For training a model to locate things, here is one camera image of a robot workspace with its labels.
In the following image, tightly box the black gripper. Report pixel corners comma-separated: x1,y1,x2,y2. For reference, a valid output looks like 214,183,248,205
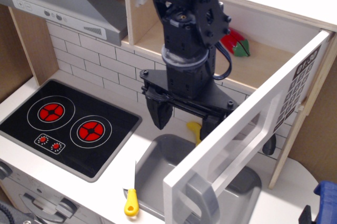
140,57,239,140

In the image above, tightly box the white toy microwave door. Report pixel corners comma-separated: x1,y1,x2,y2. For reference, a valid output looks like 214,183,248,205
163,31,332,223

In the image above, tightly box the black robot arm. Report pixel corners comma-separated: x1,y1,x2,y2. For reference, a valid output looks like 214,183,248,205
140,0,237,139

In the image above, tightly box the yellow toy banana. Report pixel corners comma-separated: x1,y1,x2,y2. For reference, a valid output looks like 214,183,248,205
186,122,202,146

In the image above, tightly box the red toy chili pepper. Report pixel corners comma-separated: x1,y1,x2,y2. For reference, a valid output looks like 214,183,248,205
220,28,251,57

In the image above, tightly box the dark grey toy faucet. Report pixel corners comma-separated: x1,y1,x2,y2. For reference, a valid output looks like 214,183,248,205
262,134,276,155

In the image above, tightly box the grey toy sink basin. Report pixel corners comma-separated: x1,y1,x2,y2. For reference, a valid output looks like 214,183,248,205
135,134,262,223

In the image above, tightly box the black toy stove top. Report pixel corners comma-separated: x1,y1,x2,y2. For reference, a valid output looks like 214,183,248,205
1,80,142,182

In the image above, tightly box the black object bottom right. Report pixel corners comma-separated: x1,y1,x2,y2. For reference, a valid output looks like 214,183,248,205
298,205,313,224

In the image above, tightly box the grey toy oven door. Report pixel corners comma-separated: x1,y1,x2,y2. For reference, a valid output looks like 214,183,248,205
1,170,104,223

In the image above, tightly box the grey range hood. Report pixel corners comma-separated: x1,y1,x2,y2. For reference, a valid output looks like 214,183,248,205
1,0,127,46

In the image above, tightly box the blue plastic object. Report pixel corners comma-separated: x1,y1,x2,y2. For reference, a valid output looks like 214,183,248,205
314,181,336,224

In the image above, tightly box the grey oven knob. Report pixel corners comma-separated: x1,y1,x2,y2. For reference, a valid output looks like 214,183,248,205
0,161,13,180

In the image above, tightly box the blue cable on arm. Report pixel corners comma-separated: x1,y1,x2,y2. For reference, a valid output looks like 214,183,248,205
212,42,233,81

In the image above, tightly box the yellow handled toy knife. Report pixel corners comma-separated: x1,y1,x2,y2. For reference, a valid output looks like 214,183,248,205
123,159,140,217

